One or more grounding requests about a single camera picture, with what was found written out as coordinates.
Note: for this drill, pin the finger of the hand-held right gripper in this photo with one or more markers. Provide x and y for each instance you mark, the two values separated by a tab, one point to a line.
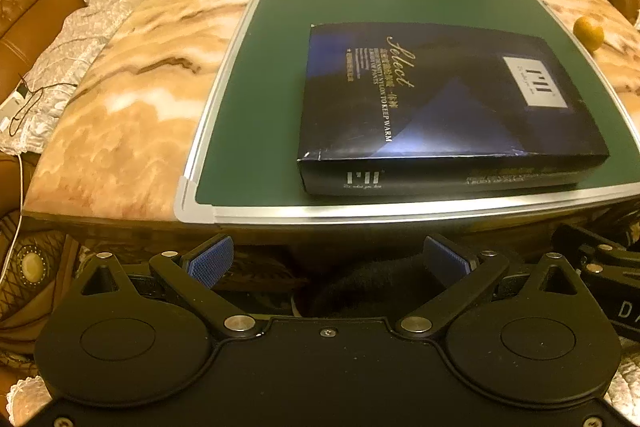
595	249

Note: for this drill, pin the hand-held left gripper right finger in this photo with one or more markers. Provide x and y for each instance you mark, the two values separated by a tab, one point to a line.
445	264

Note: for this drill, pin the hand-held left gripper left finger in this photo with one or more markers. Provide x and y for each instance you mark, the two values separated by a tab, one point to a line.
207	263

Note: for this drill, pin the dark blue cardboard box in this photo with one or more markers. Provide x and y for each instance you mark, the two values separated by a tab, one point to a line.
440	107

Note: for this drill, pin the marble desktop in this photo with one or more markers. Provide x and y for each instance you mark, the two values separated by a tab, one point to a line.
145	57

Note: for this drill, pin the whole orange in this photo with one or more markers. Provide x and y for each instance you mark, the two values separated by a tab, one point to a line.
588	34

